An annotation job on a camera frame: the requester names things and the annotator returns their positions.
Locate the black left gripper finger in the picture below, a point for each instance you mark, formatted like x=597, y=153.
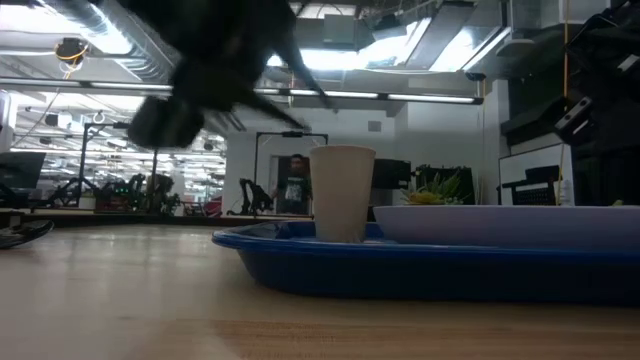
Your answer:
x=270, y=111
x=307, y=75

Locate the beige paper cup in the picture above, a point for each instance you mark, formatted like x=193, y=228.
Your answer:
x=341, y=195

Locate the white round plate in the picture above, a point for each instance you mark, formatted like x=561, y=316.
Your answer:
x=500, y=226

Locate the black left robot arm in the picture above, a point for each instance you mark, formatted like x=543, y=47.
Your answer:
x=210, y=20

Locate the black background robot arm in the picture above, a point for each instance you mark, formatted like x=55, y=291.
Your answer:
x=255, y=197

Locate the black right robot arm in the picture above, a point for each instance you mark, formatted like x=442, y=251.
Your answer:
x=610, y=125

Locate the blue plastic tray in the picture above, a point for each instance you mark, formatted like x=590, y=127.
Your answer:
x=400, y=275

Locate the person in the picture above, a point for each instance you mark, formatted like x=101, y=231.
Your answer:
x=296, y=187

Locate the long ceiling light bar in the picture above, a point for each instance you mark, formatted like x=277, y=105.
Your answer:
x=430, y=98

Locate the black box device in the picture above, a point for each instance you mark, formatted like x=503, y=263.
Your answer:
x=392, y=173

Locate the black tripod stand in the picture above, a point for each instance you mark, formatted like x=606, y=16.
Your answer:
x=82, y=160

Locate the green potted plant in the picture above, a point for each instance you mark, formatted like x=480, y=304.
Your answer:
x=435, y=192

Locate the black computer monitor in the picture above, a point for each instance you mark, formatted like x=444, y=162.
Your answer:
x=20, y=170

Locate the black mesh chair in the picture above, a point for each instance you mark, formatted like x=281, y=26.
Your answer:
x=535, y=192

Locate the black flat object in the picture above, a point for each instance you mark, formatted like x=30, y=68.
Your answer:
x=22, y=232

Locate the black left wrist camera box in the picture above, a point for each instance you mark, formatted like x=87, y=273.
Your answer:
x=162, y=122

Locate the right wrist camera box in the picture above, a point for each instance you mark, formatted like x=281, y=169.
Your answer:
x=574, y=119

